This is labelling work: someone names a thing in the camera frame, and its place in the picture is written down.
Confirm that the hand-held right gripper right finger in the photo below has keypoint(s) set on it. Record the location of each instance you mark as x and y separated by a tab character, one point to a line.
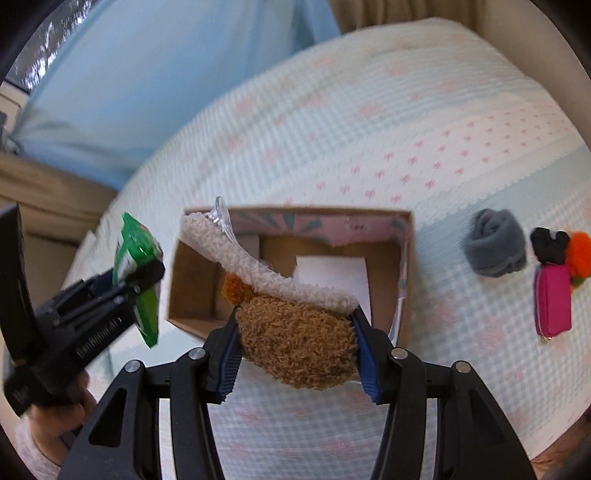
367	364

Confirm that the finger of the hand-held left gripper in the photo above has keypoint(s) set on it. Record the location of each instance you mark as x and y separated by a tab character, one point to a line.
141	280
94	281

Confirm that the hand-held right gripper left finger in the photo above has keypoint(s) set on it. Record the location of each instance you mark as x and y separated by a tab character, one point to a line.
226	364

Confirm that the green snack packet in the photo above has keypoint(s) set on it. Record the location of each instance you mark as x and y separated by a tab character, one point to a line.
141	272

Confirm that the brown and white plush toy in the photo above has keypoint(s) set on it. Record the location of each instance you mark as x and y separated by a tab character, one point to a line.
295	344

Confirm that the cardboard box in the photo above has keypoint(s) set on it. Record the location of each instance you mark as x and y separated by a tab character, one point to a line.
286	272

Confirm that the person's left forearm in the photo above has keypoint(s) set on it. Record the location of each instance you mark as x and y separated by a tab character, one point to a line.
34	450

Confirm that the person's left hand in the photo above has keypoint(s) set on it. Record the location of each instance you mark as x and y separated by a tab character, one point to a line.
57	420

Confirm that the white paper sheet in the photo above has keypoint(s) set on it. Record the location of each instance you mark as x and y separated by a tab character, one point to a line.
330	277

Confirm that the clear plastic piece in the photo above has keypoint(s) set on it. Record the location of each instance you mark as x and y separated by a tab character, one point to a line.
224	221

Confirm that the grey rolled socks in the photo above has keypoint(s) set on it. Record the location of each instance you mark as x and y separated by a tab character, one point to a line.
496	249

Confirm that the pink zip pouch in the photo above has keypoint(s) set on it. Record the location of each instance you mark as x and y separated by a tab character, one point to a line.
553	300

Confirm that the white patterned blanket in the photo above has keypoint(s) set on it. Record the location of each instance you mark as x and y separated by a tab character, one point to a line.
369	138

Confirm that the orange pom-pom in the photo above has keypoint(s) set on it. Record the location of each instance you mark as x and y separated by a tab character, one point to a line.
581	254

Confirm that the beige curtain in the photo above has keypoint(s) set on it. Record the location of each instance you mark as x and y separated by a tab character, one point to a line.
392	14

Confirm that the beige bed frame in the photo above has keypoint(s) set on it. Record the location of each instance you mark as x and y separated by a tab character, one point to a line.
46	194

